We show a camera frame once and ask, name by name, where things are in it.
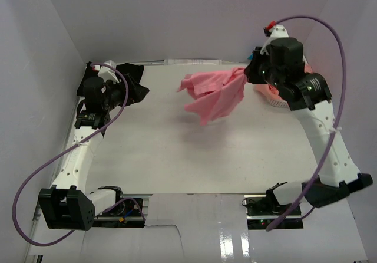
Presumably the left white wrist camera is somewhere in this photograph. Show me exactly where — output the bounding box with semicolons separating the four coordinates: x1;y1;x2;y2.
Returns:
94;65;121;84

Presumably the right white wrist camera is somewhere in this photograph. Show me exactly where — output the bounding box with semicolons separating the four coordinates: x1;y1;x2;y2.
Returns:
260;21;289;55

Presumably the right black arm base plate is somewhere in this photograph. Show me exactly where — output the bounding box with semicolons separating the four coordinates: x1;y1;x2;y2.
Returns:
241;194;303;231

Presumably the blue t shirt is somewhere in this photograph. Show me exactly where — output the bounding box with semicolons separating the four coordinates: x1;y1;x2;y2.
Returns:
247;50;259;61

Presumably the pink t shirt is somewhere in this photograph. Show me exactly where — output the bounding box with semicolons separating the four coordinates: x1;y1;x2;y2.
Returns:
177;67;247;126

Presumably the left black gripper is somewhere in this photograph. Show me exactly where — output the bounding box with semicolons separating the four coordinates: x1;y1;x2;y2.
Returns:
102;74;148;111

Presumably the printed paper at back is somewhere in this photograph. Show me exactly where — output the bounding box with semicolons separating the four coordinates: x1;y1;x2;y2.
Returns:
164;59;222;65

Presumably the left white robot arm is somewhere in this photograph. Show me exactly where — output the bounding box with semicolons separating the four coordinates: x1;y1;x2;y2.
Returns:
38;77;128;231

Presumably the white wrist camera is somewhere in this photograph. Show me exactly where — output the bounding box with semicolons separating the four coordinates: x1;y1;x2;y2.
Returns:
260;21;289;55
94;65;121;84

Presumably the purple cable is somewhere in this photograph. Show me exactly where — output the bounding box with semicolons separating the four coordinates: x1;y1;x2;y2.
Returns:
264;15;345;232
15;63;147;248

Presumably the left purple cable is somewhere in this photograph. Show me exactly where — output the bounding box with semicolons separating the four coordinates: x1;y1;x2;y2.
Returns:
15;63;147;248

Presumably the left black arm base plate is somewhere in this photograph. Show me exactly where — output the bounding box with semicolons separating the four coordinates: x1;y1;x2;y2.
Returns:
93;197;149;228

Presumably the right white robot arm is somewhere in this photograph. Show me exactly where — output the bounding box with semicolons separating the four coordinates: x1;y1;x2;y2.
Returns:
244;37;373;208

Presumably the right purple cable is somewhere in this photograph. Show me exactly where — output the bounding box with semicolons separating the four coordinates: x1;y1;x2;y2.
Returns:
264;15;345;232

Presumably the white perforated laundry basket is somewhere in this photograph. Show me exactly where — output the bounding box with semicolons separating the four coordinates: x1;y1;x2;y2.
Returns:
266;91;289;108

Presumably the black t shirt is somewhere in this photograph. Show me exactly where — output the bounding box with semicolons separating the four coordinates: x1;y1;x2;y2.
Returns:
77;61;149;106

